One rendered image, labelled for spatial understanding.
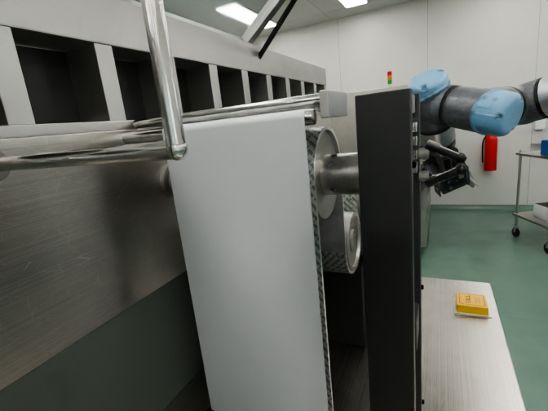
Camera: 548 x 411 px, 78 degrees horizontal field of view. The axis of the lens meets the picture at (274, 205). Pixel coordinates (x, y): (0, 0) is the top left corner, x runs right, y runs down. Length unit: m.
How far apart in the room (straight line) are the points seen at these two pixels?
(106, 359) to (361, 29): 5.22
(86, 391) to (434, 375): 0.63
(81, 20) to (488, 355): 0.98
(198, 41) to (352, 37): 4.72
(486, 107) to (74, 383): 0.78
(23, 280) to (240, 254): 0.29
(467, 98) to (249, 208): 0.43
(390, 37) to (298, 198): 4.99
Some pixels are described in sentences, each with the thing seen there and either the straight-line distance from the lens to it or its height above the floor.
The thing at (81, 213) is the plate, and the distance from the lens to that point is 0.59.
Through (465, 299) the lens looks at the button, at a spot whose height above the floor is 0.92.
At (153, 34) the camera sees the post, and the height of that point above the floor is 1.49.
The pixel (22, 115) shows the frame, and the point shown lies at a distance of 0.56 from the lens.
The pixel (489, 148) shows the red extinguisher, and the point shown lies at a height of 0.84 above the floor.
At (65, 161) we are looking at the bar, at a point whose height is 1.41.
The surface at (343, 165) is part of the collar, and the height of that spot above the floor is 1.35.
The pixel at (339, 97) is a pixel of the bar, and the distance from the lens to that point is 0.51.
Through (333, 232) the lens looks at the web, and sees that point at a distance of 0.65.
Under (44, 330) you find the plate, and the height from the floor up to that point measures 1.18.
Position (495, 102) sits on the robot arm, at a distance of 0.68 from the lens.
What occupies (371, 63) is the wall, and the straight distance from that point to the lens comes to 5.39.
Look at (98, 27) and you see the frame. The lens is 0.67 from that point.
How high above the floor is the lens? 1.42
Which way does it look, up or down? 13 degrees down
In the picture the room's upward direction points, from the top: 6 degrees counter-clockwise
